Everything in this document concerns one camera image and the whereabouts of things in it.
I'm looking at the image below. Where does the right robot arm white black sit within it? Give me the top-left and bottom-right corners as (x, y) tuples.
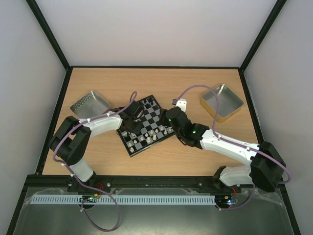
(160, 107), (286, 192)

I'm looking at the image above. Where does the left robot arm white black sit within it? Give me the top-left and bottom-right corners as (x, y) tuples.
(49, 101), (143, 192)

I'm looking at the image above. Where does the black silver chess board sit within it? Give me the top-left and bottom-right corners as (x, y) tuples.
(116, 95), (175, 157)

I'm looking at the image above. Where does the silver embossed tin lid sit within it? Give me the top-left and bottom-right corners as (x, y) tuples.
(70, 91), (111, 119)

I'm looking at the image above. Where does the gold square tin box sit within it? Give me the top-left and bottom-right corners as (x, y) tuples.
(200, 84), (244, 123)

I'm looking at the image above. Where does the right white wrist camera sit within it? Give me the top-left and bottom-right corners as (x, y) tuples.
(173, 98), (187, 113)

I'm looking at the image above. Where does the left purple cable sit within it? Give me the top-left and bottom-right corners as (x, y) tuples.
(53, 92), (137, 232)

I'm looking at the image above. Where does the purple cable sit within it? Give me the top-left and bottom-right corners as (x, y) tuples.
(179, 84), (293, 211)
(53, 92), (137, 232)

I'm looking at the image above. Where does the light blue slotted cable duct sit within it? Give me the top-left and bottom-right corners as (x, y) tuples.
(30, 194), (216, 205)

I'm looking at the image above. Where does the black aluminium frame rail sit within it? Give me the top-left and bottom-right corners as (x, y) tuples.
(24, 174), (284, 194)

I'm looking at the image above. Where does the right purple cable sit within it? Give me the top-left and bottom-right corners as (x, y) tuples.
(179, 84), (293, 211)

